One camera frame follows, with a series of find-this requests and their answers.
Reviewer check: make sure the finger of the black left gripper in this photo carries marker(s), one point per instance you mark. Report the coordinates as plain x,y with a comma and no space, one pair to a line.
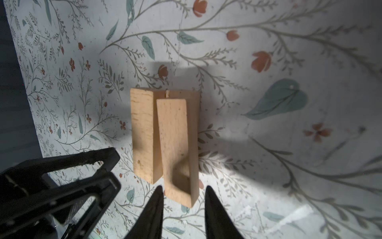
26,178
20,213

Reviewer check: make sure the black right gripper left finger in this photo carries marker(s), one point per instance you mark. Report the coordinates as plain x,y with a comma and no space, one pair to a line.
150,222

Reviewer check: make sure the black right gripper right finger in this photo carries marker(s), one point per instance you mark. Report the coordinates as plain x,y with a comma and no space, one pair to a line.
217,221

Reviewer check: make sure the plain wooden block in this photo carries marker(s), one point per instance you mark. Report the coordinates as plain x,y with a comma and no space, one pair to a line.
178,129

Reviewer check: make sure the long wooden block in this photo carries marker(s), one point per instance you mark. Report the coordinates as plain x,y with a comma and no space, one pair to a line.
147,158

